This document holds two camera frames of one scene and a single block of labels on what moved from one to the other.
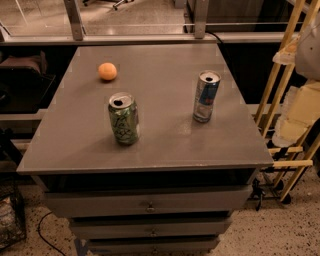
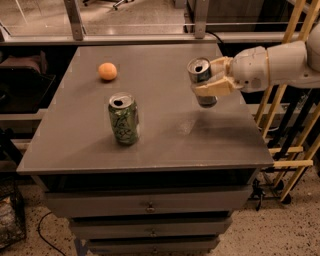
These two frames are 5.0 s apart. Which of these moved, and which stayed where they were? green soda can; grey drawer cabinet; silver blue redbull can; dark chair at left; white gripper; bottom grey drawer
Moved: white gripper; silver blue redbull can
Stayed: dark chair at left; green soda can; grey drawer cabinet; bottom grey drawer
